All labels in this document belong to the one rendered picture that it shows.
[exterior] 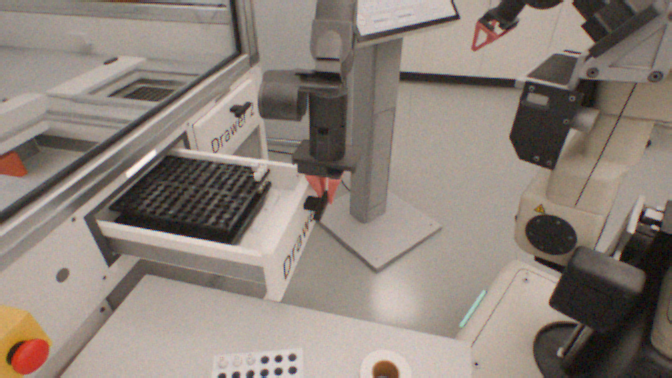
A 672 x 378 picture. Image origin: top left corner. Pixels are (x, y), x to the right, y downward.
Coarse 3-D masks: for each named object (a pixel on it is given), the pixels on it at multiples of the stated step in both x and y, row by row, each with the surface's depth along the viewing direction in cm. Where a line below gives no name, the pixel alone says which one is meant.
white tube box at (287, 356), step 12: (300, 348) 55; (216, 360) 54; (228, 360) 54; (264, 360) 55; (276, 360) 55; (288, 360) 54; (300, 360) 54; (216, 372) 53; (228, 372) 53; (240, 372) 53; (252, 372) 53; (264, 372) 54; (276, 372) 54; (288, 372) 53; (300, 372) 53
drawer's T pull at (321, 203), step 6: (324, 192) 66; (306, 198) 65; (312, 198) 65; (318, 198) 65; (324, 198) 65; (306, 204) 64; (312, 204) 64; (318, 204) 64; (324, 204) 64; (312, 210) 64; (318, 210) 62; (324, 210) 64; (318, 216) 62
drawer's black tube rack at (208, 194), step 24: (168, 168) 75; (192, 168) 75; (216, 168) 75; (240, 168) 75; (144, 192) 68; (168, 192) 68; (192, 192) 68; (216, 192) 68; (240, 192) 73; (264, 192) 73; (120, 216) 68; (144, 216) 64; (168, 216) 63; (192, 216) 63; (216, 216) 63; (240, 216) 68; (216, 240) 63
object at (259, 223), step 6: (270, 198) 75; (276, 198) 76; (270, 204) 74; (264, 210) 72; (270, 210) 73; (258, 216) 71; (264, 216) 71; (258, 222) 70; (264, 222) 71; (252, 228) 69; (258, 228) 69
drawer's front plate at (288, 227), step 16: (304, 176) 67; (304, 192) 64; (288, 208) 60; (288, 224) 58; (304, 224) 67; (272, 240) 55; (288, 240) 59; (304, 240) 68; (272, 256) 53; (272, 272) 55; (272, 288) 57
